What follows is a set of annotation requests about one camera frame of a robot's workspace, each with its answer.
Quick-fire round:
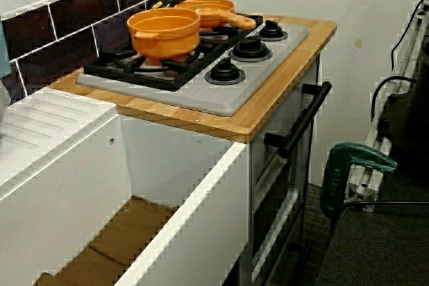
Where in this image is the brown cloth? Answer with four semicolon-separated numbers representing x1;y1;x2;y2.
33;195;180;286

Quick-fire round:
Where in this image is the grey toy oven cabinet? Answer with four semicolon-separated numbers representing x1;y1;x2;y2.
247;52;324;286

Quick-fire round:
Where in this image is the wooden countertop board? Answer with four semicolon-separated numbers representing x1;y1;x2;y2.
48;14;337;145

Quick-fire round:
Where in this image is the black equipment box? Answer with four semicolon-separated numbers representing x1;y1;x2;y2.
385;41;429;173

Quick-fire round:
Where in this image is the black burner grate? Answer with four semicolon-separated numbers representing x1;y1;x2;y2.
82;13;264;92

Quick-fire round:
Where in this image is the grey toy stove top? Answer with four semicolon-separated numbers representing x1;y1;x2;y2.
76;21;310;117

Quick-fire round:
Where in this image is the aluminium frame rail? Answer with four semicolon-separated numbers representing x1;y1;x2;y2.
347;0;429;215

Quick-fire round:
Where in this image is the orange plastic toy pot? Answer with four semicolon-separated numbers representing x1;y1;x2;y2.
126;7;201;66

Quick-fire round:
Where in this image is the white toy sink basin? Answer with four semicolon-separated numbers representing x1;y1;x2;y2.
0;86;251;286

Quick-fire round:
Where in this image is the black cable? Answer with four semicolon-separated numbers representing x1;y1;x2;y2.
391;0;429;72
371;76;418;123

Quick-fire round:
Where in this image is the green clamp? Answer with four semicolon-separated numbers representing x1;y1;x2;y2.
320;141;400;233

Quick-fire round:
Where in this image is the blue-grey plastic box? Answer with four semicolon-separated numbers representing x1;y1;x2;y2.
0;19;13;79

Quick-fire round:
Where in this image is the black stove knob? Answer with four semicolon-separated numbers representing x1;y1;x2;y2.
204;56;247;86
257;19;289;42
229;35;273;63

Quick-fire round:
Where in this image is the orange plastic toy frying pan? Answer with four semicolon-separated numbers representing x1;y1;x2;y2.
174;0;257;31

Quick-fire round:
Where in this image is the dark tile backsplash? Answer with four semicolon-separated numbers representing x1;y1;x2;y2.
0;0;224;106

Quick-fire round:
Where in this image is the glass lid with yellow knob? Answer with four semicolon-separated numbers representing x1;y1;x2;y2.
149;0;178;11

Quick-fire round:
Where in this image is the black oven door handle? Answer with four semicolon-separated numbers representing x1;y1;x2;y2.
263;80;333;159

